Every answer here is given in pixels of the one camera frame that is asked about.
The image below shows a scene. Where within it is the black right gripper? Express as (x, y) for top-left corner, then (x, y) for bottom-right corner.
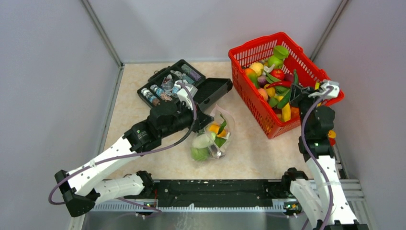
(289, 83), (325, 135)

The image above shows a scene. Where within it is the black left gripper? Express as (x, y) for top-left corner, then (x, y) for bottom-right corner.
(160, 99), (214, 138)

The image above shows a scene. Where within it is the green cucumber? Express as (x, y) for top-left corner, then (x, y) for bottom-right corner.
(277, 69), (298, 109)

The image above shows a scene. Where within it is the white radish with leaves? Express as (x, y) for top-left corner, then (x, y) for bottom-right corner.
(192, 113), (231, 149)

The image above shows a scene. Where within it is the yellow bell pepper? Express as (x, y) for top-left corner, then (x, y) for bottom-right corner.
(207, 123), (227, 138)

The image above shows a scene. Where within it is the clear zip top bag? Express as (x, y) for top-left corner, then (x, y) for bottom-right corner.
(191, 105), (235, 162)

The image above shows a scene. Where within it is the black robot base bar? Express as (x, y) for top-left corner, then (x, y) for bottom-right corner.
(126, 179), (296, 208)

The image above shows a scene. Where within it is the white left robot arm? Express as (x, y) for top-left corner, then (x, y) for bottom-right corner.
(55, 84), (213, 218)

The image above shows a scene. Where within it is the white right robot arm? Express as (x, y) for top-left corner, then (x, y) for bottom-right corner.
(281, 82), (369, 230)

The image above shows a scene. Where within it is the red chili pepper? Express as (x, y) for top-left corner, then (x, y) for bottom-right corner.
(265, 81), (292, 89)

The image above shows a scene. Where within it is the black poker chip case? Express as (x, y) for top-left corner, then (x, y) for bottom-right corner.
(137, 59), (233, 111)

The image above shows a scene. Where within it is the red tomato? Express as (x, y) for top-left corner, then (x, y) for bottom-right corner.
(271, 69), (285, 81)

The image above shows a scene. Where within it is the red plastic basket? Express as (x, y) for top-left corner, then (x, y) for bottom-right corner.
(228, 32), (329, 139)

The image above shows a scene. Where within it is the light green pepper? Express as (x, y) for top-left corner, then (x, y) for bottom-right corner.
(267, 46), (289, 69)

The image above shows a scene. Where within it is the red yellow emergency button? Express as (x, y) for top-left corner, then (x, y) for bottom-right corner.
(328, 130), (337, 146)

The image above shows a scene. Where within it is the yellow lemon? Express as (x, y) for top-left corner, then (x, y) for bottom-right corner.
(249, 62), (264, 77)

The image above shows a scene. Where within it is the orange mango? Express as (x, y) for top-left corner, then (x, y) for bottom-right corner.
(245, 68), (260, 89)

